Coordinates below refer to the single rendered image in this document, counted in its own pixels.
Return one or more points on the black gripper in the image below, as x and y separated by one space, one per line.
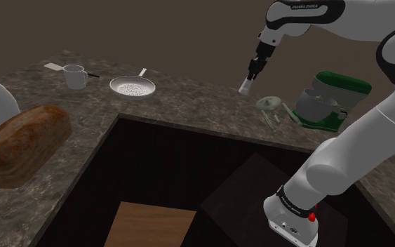
264 51

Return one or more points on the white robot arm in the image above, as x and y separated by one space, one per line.
354 136

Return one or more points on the grey toy spaceship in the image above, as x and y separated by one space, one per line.
268 102

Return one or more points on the green stand mixer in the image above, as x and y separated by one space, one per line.
340 82

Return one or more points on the grey frying pan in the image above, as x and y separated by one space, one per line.
132 89

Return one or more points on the white mug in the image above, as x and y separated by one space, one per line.
74 78

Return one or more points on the brown bread loaf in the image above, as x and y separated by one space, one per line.
22 143

